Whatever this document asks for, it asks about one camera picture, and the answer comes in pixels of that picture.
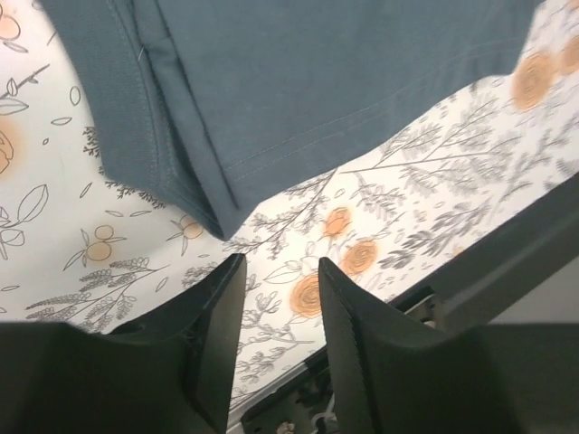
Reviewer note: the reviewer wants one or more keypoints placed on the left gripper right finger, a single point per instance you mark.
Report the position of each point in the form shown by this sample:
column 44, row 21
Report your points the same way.
column 393, row 374

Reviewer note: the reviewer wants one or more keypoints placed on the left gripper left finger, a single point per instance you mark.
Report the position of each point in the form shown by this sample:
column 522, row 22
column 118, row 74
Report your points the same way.
column 168, row 371

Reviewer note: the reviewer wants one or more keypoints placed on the blue-grey t shirt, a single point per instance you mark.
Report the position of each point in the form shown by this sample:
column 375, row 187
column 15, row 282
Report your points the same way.
column 216, row 106

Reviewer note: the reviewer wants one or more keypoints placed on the floral table cloth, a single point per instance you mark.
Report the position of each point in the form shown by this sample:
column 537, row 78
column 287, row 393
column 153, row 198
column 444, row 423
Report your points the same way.
column 77, row 247

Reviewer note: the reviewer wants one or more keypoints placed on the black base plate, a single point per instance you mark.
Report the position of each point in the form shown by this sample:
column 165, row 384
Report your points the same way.
column 524, row 271

